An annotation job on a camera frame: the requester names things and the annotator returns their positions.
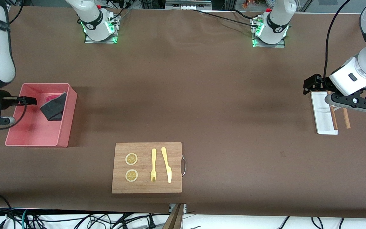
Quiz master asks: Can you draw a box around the black table cable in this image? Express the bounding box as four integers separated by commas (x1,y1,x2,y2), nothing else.
192,9,260,28

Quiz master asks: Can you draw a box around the white rack tray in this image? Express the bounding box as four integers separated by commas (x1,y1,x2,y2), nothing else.
311,92,339,135

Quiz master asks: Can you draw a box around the lemon slice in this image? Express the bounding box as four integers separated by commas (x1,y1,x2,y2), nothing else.
125,153,138,166
125,170,139,182

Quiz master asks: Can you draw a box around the yellow plastic fork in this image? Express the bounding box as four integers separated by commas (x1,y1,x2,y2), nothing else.
150,148,157,183

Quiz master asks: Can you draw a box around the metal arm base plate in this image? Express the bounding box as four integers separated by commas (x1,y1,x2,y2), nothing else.
252,17,286,48
85,13,118,44

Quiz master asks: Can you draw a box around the grey metal device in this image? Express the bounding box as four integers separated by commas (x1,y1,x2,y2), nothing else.
166,0,213,10

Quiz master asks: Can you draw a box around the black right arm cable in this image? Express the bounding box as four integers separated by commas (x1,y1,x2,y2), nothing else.
0,102,28,130

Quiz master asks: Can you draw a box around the wooden plank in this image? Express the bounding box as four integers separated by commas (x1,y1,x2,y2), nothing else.
162,204,185,229

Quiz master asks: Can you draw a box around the pink plastic bin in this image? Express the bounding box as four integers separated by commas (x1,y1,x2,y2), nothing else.
5,83,78,148

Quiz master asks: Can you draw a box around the wooden cutting board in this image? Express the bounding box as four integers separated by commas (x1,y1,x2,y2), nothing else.
112,142,186,194

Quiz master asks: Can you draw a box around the pink and grey cloth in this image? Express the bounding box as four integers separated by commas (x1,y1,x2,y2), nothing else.
40,92,67,121

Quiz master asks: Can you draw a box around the yellow plastic knife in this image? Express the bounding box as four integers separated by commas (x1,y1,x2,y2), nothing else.
161,147,172,184

